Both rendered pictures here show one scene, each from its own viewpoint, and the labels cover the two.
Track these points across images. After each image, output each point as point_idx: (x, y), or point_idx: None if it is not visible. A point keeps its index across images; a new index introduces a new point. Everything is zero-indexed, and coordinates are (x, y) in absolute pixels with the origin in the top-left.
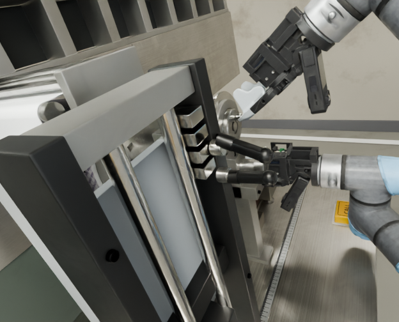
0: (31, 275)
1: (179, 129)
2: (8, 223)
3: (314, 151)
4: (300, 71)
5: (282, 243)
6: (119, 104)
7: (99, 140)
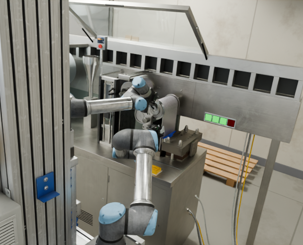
0: None
1: (111, 84)
2: None
3: (149, 129)
4: None
5: None
6: (105, 77)
7: (103, 78)
